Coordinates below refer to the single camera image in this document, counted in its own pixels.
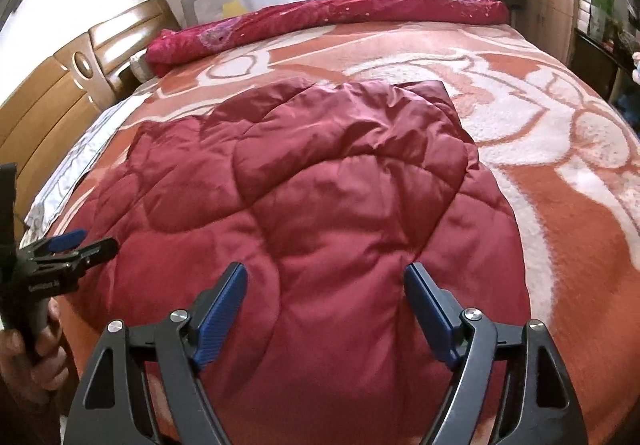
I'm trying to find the wooden headboard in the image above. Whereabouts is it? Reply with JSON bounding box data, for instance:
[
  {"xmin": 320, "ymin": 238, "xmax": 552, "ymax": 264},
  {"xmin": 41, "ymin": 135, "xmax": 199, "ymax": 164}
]
[{"xmin": 0, "ymin": 0, "xmax": 182, "ymax": 168}]

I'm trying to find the red quilted jacket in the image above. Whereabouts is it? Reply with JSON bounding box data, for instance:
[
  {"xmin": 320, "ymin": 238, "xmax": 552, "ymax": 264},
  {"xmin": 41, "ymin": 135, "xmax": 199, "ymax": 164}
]
[{"xmin": 62, "ymin": 79, "xmax": 533, "ymax": 445}]

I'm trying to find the red floral quilt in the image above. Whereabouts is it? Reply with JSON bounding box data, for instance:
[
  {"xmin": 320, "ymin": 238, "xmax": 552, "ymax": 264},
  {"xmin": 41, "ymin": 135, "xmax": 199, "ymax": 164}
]
[{"xmin": 145, "ymin": 0, "xmax": 510, "ymax": 78}]

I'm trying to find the silver white bed sheet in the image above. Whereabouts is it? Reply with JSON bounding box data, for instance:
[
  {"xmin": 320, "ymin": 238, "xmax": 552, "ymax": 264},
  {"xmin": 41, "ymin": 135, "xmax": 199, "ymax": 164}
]
[{"xmin": 24, "ymin": 100, "xmax": 124, "ymax": 232}]

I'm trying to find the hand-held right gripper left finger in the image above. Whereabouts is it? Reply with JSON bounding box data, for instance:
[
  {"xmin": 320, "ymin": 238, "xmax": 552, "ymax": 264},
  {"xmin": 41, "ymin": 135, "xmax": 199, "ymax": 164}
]
[{"xmin": 65, "ymin": 262, "xmax": 249, "ymax": 445}]

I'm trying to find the dark shelf with items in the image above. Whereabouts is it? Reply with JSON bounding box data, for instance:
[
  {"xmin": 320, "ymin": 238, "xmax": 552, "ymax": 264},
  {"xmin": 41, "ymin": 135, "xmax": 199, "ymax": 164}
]
[{"xmin": 574, "ymin": 0, "xmax": 640, "ymax": 103}]

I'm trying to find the person's left hand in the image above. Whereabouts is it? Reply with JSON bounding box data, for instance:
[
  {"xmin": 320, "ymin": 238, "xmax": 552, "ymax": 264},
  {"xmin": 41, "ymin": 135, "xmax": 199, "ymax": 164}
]
[{"xmin": 0, "ymin": 300, "xmax": 64, "ymax": 407}]

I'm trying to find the orange and white blanket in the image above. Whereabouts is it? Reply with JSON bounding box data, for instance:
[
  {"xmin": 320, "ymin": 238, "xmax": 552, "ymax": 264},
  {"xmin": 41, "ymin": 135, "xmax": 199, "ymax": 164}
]
[{"xmin": 30, "ymin": 20, "xmax": 640, "ymax": 445}]

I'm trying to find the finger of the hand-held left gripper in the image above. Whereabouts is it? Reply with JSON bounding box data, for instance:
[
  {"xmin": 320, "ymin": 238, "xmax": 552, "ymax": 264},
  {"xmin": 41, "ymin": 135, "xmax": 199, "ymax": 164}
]
[
  {"xmin": 75, "ymin": 238, "xmax": 120, "ymax": 271},
  {"xmin": 47, "ymin": 229, "xmax": 89, "ymax": 256}
]

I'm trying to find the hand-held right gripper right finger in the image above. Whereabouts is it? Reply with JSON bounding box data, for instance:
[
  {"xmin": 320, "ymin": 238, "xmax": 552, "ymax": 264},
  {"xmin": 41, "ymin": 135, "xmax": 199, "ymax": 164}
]
[{"xmin": 403, "ymin": 262, "xmax": 590, "ymax": 445}]

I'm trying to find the white pillow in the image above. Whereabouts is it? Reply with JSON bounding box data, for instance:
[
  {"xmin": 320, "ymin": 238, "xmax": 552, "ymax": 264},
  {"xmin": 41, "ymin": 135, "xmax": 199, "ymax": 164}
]
[{"xmin": 129, "ymin": 52, "xmax": 154, "ymax": 82}]

